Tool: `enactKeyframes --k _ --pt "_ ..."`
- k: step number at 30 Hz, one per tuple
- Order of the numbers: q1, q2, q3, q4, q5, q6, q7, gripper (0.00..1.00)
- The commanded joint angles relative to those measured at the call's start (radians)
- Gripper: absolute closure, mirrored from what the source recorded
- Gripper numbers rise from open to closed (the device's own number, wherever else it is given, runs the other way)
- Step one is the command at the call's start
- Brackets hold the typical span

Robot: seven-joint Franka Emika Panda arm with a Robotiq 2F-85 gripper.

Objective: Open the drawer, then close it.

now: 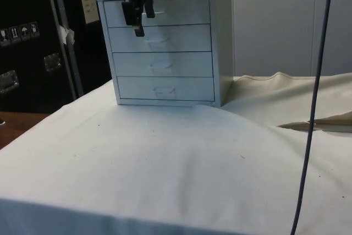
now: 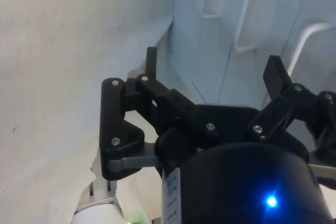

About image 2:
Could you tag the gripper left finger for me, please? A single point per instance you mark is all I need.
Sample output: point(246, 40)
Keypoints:
point(123, 129)

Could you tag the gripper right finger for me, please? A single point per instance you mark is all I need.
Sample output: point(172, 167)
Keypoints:
point(275, 77)

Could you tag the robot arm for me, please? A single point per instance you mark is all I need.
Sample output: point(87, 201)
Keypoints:
point(97, 214)

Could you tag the white chest of drawers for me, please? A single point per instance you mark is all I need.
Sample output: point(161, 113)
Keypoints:
point(223, 37)

